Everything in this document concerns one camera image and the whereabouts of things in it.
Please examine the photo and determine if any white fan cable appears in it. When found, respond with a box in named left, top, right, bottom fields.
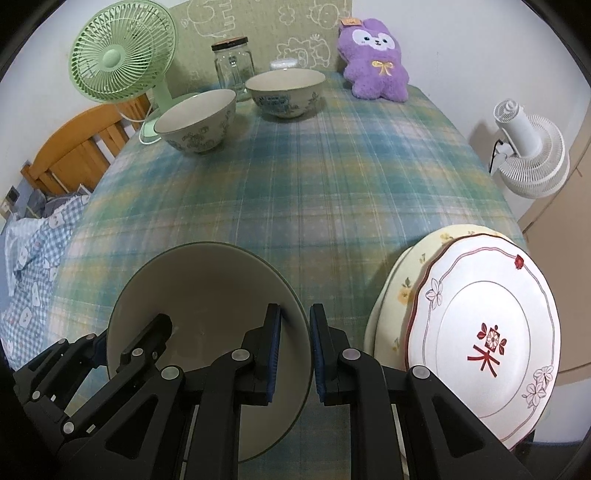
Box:
left=117, top=102, right=155, bottom=124

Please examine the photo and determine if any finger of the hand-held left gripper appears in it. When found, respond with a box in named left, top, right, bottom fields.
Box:
left=51, top=332, right=110, bottom=371
left=117, top=314, right=174, bottom=376

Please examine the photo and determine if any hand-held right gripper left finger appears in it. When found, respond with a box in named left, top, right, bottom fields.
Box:
left=55, top=303, right=283, bottom=480

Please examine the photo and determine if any white clip fan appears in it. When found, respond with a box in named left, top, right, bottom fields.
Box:
left=489, top=98, right=571, bottom=199

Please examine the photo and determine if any yellow floral plate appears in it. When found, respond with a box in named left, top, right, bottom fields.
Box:
left=363, top=224, right=522, bottom=374

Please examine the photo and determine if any glass jar with lid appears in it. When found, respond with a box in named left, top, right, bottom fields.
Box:
left=211, top=36, right=256, bottom=101

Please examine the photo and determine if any black fan cable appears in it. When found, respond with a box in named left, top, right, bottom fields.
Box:
left=488, top=136, right=513, bottom=175

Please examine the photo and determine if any grey striped cloth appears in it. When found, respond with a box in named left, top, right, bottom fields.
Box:
left=18, top=191, right=88, bottom=217

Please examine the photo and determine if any cream ceramic bowl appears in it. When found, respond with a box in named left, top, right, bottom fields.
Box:
left=154, top=89, right=238, bottom=155
left=106, top=242, right=315, bottom=463

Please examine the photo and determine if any wooden bed headboard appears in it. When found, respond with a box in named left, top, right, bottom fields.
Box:
left=19, top=95, right=155, bottom=197

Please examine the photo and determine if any wall outlet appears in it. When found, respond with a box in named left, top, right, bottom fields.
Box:
left=1, top=185, right=19, bottom=217

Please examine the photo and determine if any green printed board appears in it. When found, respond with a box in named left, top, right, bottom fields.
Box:
left=166, top=0, right=355, bottom=90

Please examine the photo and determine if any cream bowl with blue print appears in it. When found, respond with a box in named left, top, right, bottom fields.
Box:
left=246, top=69, right=327, bottom=121

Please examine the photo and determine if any white red-rimmed plate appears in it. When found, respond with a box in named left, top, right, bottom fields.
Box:
left=405, top=233, right=561, bottom=452

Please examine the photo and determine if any green desk fan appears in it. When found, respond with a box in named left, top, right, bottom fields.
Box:
left=68, top=10, right=199, bottom=145

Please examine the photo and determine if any purple plush rabbit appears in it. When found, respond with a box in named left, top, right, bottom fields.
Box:
left=336, top=17, right=411, bottom=102

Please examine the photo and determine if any blue checked bear blanket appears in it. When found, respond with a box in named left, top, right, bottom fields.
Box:
left=0, top=194, right=90, bottom=370

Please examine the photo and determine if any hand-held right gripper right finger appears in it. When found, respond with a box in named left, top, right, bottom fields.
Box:
left=309, top=303, right=539, bottom=480

